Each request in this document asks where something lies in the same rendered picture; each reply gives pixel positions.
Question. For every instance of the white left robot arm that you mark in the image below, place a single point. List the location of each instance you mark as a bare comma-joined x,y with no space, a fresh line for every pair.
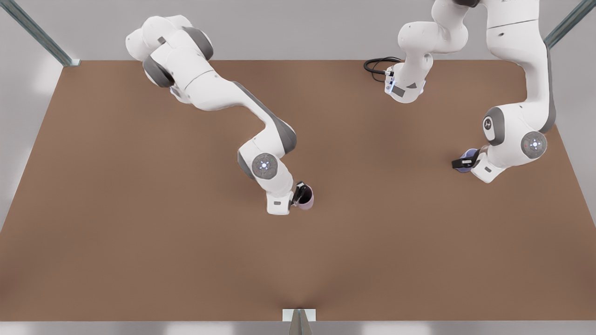
517,60

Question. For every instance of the pink cup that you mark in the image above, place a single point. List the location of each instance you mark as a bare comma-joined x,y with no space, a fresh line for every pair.
306,197

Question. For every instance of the purple cup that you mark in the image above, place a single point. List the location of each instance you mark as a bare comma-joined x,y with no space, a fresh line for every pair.
467,154

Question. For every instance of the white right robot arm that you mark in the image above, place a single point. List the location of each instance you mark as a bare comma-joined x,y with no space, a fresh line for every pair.
219,90

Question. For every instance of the silver frame post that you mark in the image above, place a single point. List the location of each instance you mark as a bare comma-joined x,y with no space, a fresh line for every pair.
299,322
39,33
569,22

